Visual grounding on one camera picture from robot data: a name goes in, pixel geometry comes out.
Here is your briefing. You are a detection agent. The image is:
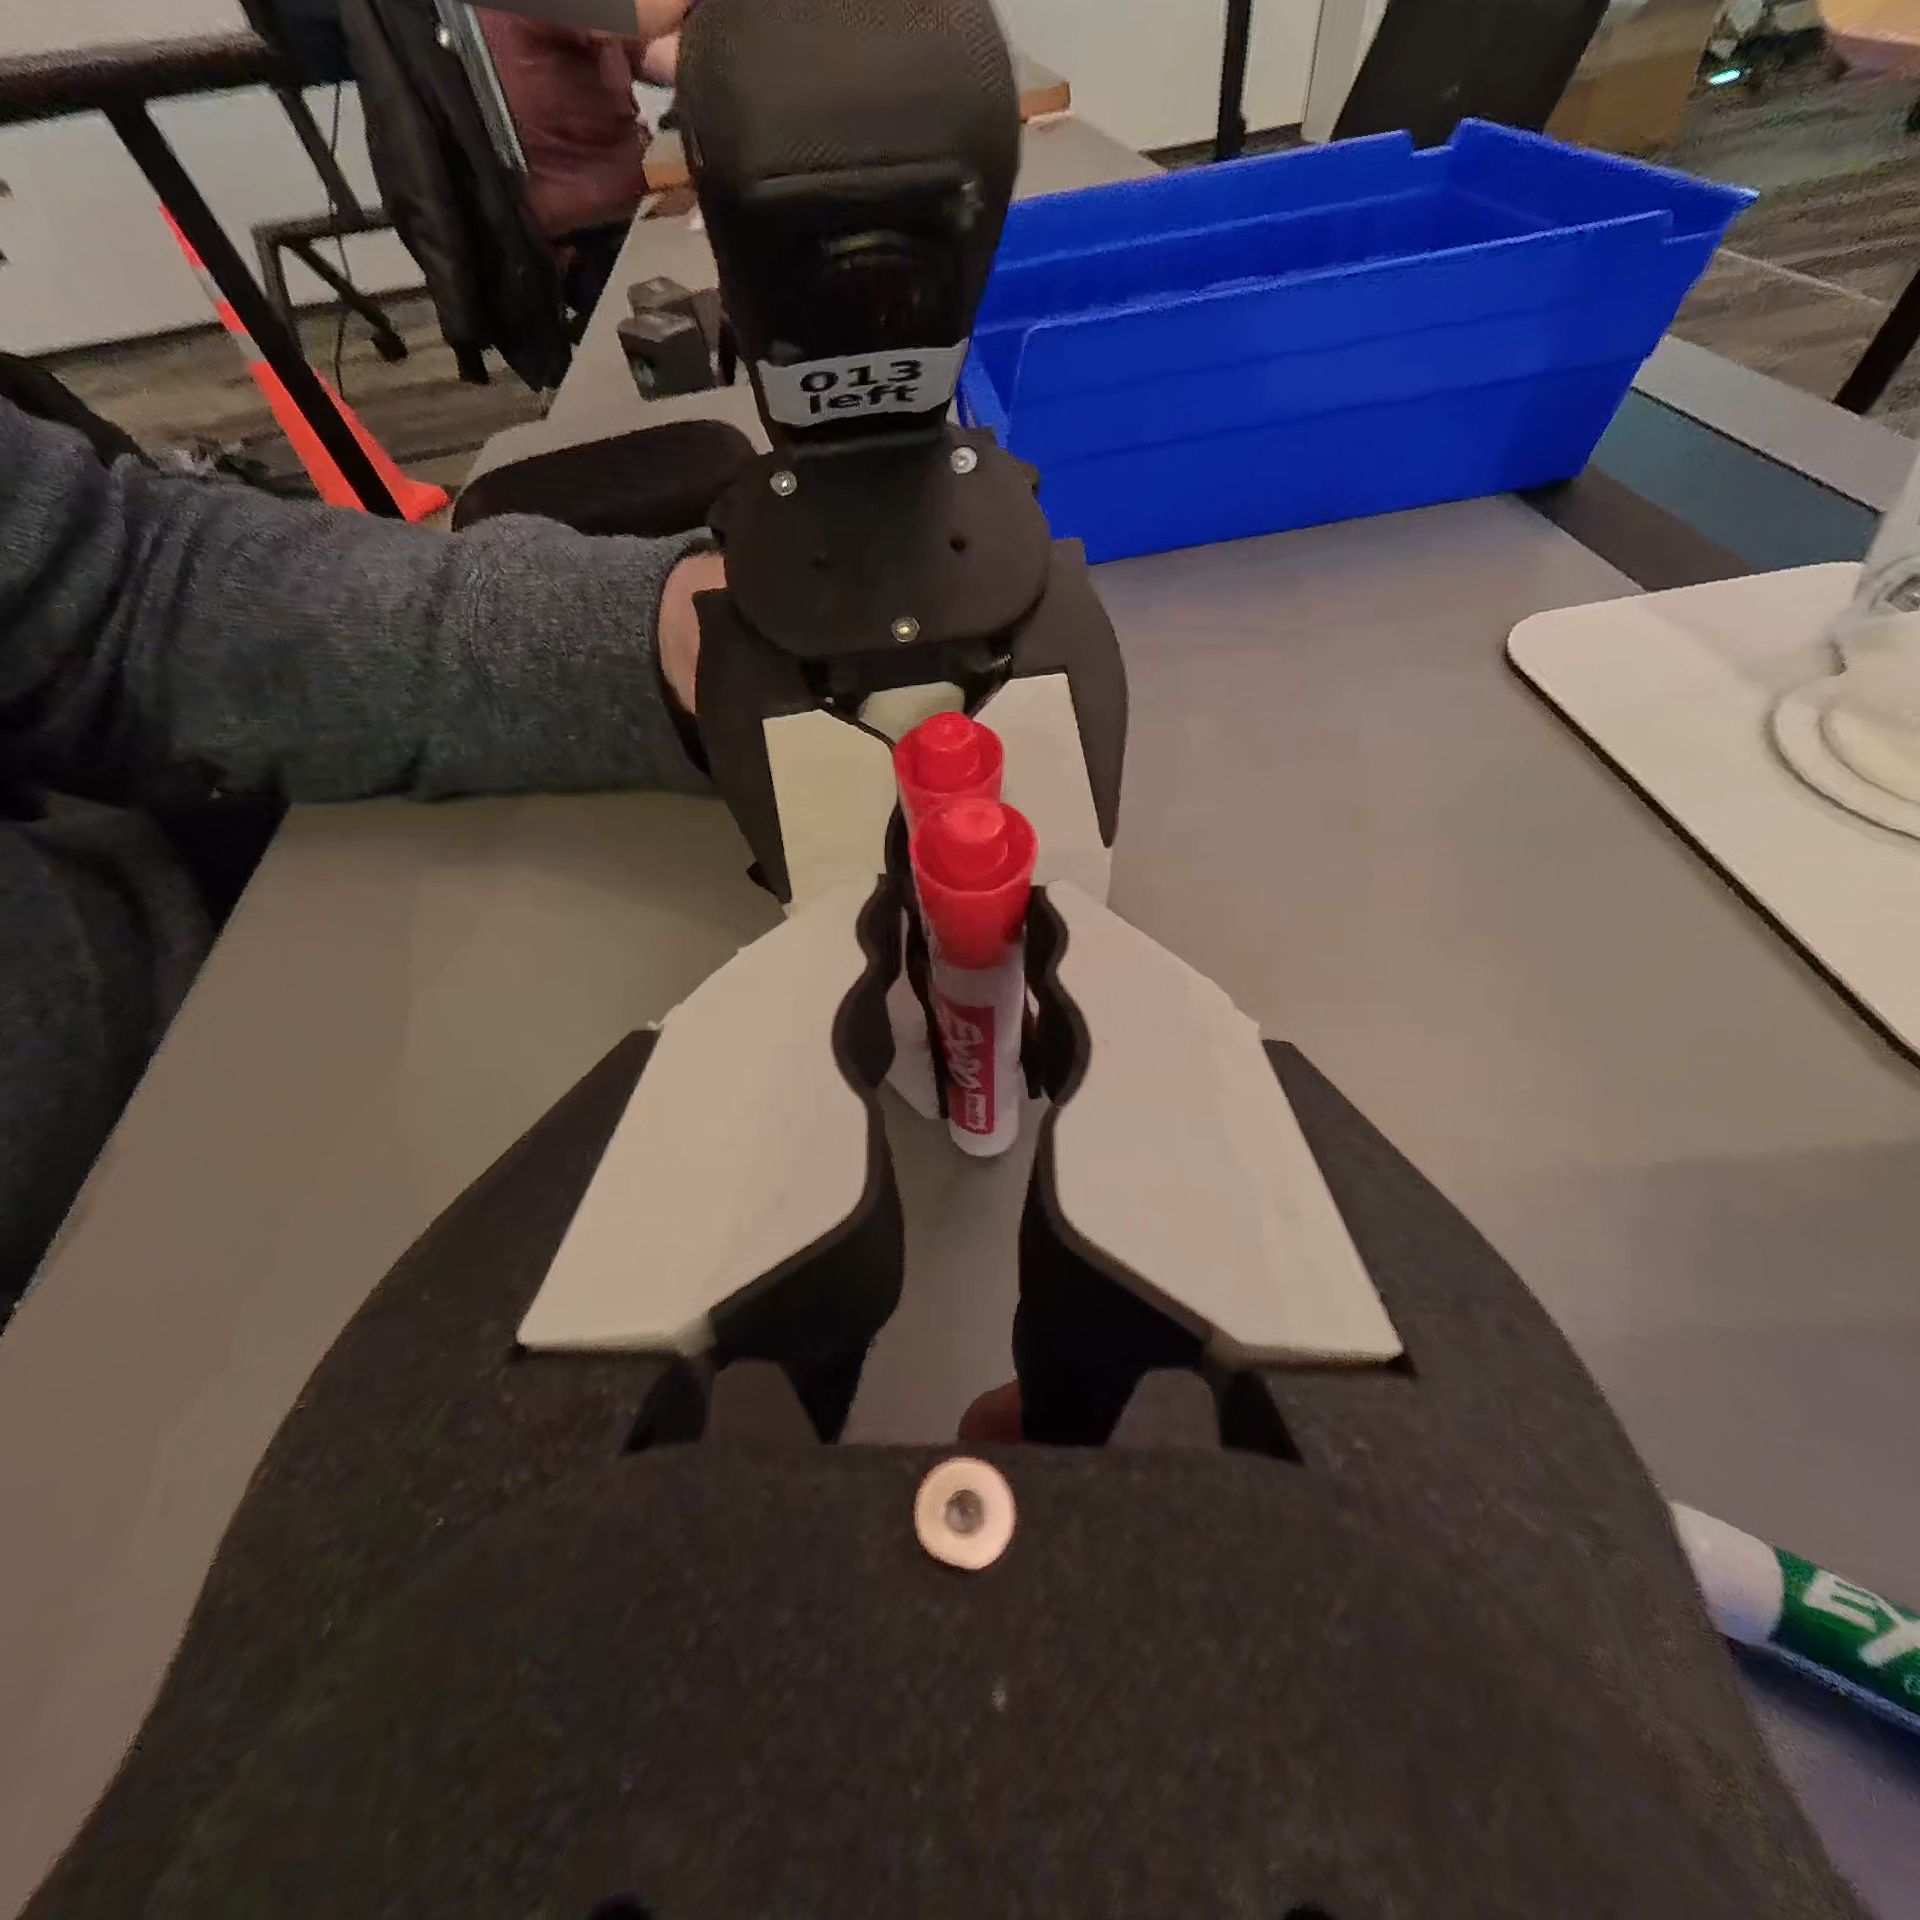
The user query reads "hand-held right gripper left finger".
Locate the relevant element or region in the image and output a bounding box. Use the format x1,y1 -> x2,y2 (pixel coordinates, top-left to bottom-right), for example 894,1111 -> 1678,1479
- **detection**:
516,878 -> 917,1441

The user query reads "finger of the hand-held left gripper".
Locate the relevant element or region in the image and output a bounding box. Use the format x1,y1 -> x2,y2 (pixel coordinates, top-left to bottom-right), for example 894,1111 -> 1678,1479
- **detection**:
761,704 -> 917,910
984,673 -> 1116,903

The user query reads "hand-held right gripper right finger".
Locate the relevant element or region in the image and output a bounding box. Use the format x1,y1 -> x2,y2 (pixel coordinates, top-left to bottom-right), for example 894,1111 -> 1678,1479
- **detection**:
1013,878 -> 1408,1441

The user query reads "red dry-erase marker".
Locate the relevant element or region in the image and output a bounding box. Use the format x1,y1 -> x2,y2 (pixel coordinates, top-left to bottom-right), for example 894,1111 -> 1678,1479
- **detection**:
892,710 -> 1009,903
909,799 -> 1041,1161

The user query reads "blue plastic bin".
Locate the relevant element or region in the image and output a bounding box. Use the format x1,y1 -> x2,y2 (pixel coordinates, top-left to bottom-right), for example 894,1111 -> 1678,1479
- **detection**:
958,116 -> 1757,565

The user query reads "green dry-erase marker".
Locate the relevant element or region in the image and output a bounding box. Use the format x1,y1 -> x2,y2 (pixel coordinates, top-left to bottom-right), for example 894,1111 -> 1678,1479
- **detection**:
1668,1500 -> 1920,1742

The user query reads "person's left forearm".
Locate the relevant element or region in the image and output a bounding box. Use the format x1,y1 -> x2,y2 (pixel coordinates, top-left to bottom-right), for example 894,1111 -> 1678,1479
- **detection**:
0,397 -> 722,812

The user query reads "person's left hand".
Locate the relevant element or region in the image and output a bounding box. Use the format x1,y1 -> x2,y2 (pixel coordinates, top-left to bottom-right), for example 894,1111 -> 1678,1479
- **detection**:
656,556 -> 737,721

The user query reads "black hanging jacket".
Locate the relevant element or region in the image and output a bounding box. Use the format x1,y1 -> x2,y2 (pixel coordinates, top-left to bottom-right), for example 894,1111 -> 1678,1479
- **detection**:
337,0 -> 578,396

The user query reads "orange traffic cone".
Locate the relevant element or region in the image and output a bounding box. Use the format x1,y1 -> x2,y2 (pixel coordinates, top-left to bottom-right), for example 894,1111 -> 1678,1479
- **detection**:
157,200 -> 452,523

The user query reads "person's grey sweater torso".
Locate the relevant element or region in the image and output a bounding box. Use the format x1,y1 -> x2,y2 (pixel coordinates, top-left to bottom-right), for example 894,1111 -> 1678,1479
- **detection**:
0,809 -> 219,1328

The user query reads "black chair back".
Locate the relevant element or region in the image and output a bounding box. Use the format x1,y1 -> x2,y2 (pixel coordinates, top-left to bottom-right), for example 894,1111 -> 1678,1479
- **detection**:
1333,0 -> 1610,148

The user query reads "round wooden table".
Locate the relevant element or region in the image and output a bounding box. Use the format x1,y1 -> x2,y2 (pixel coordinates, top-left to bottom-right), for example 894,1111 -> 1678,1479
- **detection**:
1821,0 -> 1920,85

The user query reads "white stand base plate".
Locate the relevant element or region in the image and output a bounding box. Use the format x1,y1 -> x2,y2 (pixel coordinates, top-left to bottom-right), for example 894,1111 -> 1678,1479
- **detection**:
1507,563 -> 1920,1057

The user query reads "clear plastic suction mount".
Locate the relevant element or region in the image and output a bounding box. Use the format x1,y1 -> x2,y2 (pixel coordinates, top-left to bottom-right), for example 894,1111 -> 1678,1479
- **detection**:
1770,449 -> 1920,840

